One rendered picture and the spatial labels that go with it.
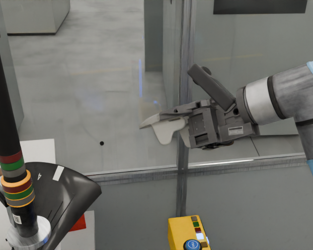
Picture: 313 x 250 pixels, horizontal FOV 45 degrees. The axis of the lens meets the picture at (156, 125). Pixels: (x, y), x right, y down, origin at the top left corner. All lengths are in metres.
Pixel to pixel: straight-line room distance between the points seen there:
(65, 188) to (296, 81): 0.51
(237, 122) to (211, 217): 1.14
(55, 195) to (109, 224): 0.86
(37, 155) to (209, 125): 0.57
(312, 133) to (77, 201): 0.47
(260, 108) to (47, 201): 0.48
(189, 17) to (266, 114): 0.69
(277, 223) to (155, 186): 0.66
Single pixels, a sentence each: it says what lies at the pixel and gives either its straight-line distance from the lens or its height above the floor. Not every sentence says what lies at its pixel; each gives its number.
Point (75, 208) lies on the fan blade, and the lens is 0.81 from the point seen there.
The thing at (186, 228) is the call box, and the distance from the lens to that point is 1.19.
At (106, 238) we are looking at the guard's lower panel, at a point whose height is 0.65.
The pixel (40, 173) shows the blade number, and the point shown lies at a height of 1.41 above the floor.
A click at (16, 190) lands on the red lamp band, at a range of 0.60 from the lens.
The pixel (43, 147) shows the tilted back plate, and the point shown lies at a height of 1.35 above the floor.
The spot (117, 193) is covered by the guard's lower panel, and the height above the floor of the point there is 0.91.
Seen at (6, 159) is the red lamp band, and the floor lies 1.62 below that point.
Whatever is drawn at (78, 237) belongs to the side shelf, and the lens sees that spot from 1.48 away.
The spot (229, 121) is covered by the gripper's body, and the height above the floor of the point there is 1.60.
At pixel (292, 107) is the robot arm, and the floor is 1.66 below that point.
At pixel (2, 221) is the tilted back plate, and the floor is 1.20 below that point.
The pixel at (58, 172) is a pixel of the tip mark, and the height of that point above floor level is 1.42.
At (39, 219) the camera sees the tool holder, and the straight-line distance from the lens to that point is 0.70.
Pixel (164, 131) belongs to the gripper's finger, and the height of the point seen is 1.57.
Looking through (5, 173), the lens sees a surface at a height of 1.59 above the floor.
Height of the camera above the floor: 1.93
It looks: 31 degrees down
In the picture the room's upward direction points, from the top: straight up
